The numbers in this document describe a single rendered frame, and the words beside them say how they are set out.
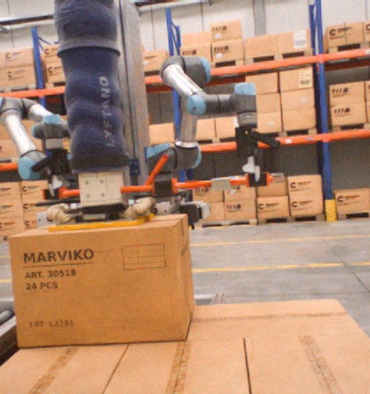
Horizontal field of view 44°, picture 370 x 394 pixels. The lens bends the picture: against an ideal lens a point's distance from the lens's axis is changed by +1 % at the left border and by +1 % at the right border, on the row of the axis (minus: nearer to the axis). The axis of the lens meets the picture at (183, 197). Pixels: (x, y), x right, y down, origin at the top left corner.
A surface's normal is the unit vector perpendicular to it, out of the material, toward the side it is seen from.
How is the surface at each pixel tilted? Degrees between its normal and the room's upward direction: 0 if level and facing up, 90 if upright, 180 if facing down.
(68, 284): 90
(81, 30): 100
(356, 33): 91
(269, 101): 90
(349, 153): 90
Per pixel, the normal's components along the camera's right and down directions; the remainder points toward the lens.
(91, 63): 0.16, 0.26
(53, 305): -0.11, 0.06
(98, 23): 0.57, 0.15
